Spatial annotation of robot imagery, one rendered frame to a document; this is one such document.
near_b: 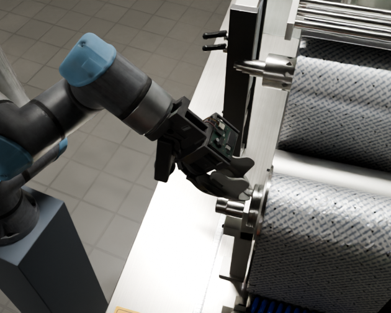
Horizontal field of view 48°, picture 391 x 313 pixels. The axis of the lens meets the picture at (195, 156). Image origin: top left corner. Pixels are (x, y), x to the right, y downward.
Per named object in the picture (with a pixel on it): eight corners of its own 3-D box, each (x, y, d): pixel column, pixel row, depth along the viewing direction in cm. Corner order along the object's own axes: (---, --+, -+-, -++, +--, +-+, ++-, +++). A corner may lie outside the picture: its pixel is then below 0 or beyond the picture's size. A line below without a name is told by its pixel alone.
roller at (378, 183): (269, 172, 96) (277, 136, 87) (390, 199, 92) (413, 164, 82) (259, 218, 89) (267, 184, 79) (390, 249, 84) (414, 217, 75)
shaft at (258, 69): (235, 65, 87) (236, 52, 85) (265, 71, 86) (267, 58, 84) (231, 76, 85) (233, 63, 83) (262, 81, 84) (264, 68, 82)
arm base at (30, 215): (-34, 231, 111) (-51, 210, 103) (5, 186, 120) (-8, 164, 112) (15, 253, 107) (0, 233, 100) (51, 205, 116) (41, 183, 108)
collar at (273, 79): (265, 72, 88) (270, 46, 83) (295, 77, 87) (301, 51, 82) (260, 93, 84) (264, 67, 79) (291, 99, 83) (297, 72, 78)
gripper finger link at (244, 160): (271, 183, 72) (231, 153, 68) (246, 193, 76) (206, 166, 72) (274, 167, 74) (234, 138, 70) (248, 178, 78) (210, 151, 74)
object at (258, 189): (248, 214, 80) (256, 176, 77) (259, 217, 79) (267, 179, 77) (243, 233, 73) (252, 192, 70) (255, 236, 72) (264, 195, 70)
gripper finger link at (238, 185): (265, 205, 69) (224, 170, 66) (239, 214, 73) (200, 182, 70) (270, 190, 71) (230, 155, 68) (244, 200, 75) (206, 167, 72)
